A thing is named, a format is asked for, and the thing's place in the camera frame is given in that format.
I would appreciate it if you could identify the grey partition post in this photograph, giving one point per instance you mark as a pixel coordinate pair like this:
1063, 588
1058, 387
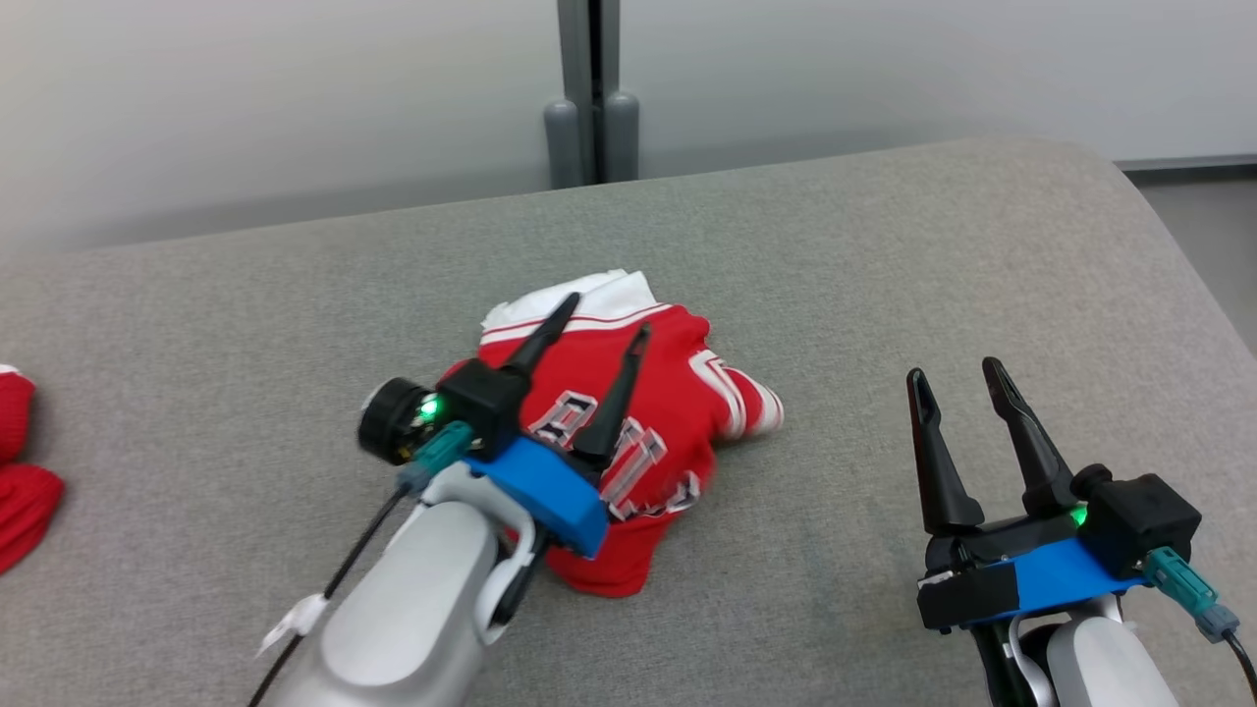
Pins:
574, 88

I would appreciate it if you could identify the red shorts with white trim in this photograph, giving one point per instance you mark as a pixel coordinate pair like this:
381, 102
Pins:
20, 501

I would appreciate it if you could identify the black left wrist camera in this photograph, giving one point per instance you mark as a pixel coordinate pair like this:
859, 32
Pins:
481, 398

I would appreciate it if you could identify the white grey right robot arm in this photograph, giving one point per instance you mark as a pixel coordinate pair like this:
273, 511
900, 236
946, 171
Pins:
1100, 668

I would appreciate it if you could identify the red jersey with white sleeves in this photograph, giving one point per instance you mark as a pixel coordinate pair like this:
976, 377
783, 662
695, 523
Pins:
678, 393

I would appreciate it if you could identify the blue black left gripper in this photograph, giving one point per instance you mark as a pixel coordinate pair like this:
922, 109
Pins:
550, 496

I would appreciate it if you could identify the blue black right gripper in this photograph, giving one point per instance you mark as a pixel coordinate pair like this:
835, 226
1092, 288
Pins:
1041, 579

